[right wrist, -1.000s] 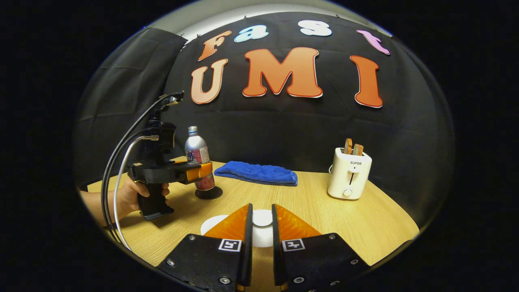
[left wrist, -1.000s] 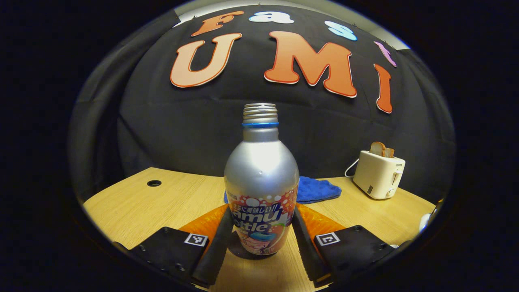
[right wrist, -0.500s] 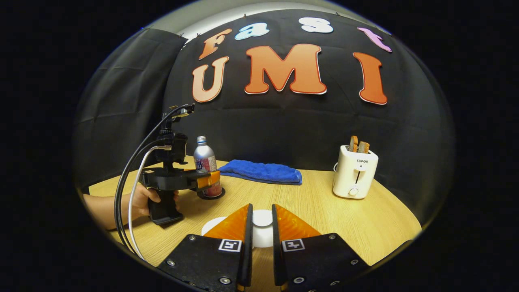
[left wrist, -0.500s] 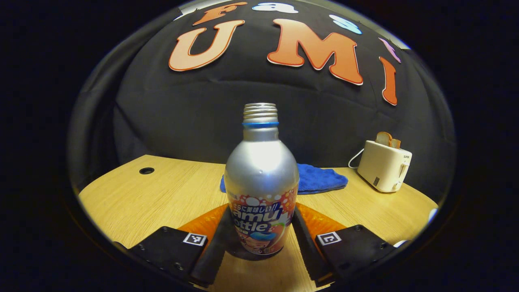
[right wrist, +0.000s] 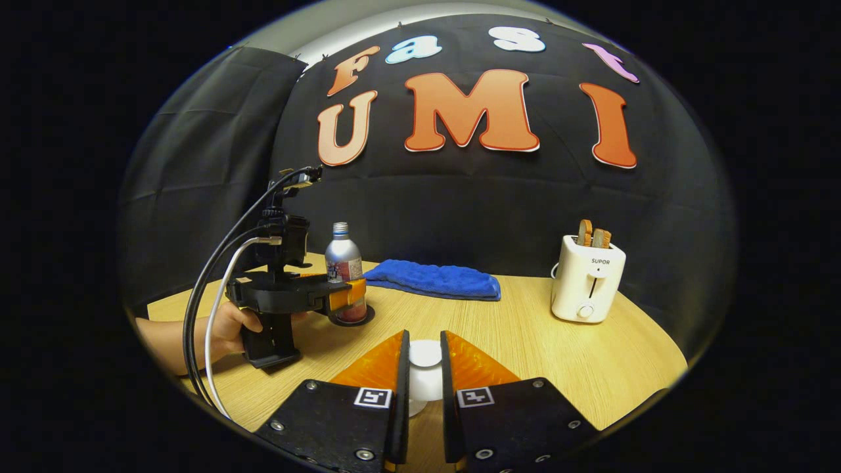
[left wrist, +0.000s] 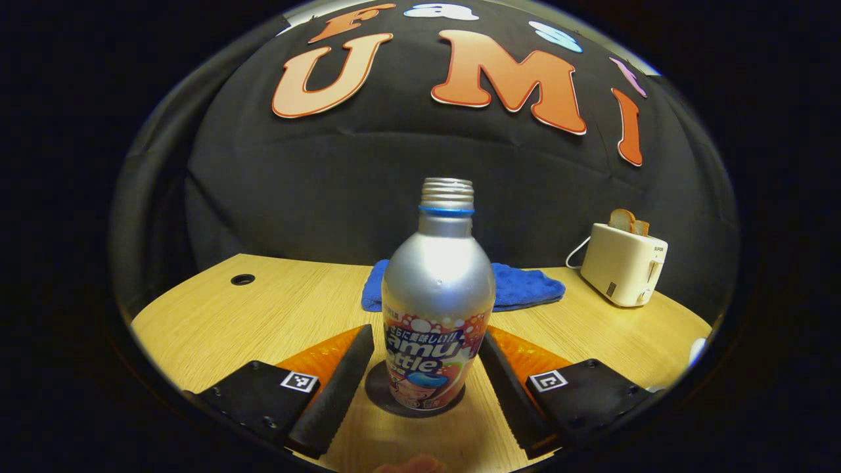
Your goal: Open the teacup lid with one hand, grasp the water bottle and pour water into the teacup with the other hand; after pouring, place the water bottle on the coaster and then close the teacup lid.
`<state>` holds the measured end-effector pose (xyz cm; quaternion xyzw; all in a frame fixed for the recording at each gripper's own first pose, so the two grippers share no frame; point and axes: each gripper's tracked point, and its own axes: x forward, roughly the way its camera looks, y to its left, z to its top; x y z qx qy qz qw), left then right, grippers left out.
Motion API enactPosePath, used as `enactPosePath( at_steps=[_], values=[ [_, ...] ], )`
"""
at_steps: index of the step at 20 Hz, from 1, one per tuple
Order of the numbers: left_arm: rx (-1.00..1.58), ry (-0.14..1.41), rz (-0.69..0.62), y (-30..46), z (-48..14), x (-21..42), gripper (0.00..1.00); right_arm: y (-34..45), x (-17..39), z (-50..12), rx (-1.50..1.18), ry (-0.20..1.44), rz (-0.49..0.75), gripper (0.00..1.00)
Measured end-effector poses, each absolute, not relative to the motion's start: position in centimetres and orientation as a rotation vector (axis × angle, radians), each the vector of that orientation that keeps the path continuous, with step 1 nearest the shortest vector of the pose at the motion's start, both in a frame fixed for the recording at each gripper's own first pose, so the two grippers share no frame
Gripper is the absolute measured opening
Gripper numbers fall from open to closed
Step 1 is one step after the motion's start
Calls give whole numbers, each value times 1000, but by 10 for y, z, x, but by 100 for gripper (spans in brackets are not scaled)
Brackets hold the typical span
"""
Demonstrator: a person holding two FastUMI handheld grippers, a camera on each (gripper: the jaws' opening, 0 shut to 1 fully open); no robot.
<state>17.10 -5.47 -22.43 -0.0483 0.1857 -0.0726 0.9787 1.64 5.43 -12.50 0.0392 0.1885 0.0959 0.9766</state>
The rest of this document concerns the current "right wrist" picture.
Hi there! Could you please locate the dark brown round coaster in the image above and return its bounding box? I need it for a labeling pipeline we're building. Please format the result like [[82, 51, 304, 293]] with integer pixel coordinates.
[[329, 304, 376, 327]]

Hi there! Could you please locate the blue towel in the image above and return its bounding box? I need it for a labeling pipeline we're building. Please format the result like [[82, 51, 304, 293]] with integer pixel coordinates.
[[363, 259, 501, 302]]

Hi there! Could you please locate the white teacup lid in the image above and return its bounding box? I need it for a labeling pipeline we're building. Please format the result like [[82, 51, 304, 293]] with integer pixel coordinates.
[[409, 340, 444, 418]]

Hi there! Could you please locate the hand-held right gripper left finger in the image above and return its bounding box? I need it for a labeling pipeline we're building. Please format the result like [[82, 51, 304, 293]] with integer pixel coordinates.
[[255, 330, 411, 473]]

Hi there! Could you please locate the silver water bottle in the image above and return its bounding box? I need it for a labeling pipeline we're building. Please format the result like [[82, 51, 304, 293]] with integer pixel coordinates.
[[325, 222, 369, 323]]

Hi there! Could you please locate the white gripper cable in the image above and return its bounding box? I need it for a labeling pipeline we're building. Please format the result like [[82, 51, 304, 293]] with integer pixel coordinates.
[[204, 235, 283, 421]]

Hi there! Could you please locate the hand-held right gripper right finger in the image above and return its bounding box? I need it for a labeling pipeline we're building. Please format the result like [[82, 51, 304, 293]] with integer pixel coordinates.
[[440, 330, 602, 473]]

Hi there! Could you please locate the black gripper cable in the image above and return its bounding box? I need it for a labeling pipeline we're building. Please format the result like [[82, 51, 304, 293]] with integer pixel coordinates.
[[183, 169, 309, 408]]

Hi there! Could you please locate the white toaster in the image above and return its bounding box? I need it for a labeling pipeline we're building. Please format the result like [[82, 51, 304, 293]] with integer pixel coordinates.
[[551, 235, 627, 323]]

